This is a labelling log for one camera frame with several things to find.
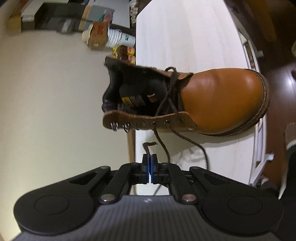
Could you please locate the brown leather work boot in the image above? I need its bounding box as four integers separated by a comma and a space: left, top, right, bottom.
102, 57, 270, 136

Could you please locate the dark brown shoelace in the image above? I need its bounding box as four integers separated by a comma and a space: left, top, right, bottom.
148, 66, 210, 170

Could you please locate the grey slipper foot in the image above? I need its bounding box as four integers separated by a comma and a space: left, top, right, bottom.
285, 122, 296, 151

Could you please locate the cooking oil bottles cluster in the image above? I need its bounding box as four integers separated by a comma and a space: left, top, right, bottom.
112, 45, 136, 64

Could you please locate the cardboard box with hat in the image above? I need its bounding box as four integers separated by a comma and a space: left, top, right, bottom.
82, 22, 108, 50

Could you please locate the white plastic bucket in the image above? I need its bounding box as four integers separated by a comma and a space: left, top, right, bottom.
106, 29, 135, 48

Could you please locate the tall dark storage shelf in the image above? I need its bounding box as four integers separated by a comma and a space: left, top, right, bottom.
6, 0, 132, 35

